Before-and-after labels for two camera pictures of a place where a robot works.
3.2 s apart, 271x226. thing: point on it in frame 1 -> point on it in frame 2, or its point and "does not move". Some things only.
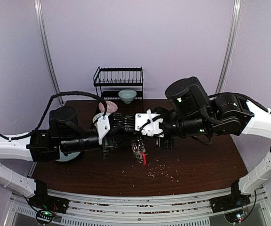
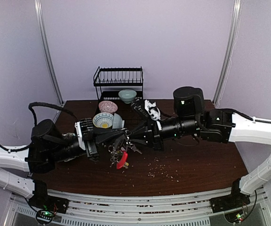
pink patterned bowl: [110, 107] does not move
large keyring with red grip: [143, 156] -> [122, 163]
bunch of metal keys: [138, 146] -> [114, 151]
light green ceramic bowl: [127, 95] does not move
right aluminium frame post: [229, 48] does not move
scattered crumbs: [165, 168] does not move
